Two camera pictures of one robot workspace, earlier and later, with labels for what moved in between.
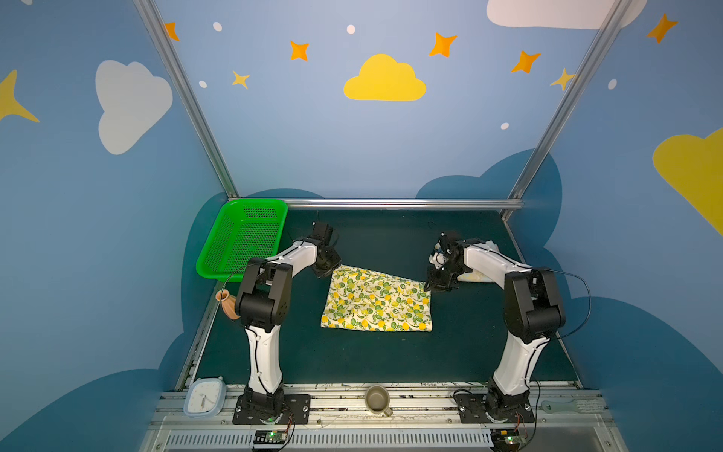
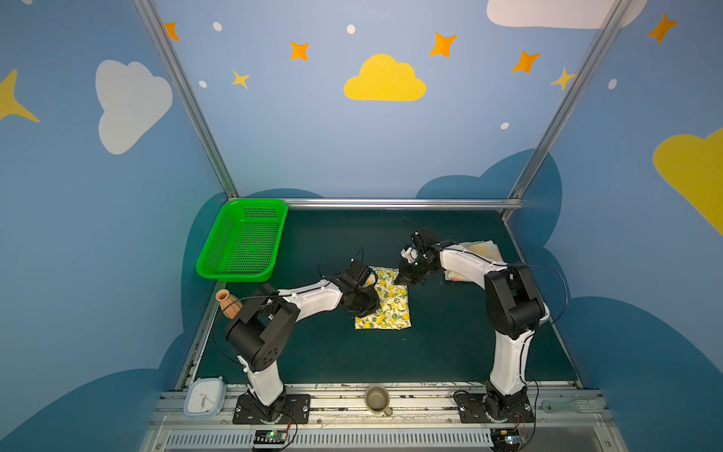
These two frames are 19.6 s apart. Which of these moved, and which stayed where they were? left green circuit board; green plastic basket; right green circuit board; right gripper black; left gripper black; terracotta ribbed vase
Moved: left gripper black; right gripper black
Stayed: terracotta ribbed vase; left green circuit board; right green circuit board; green plastic basket
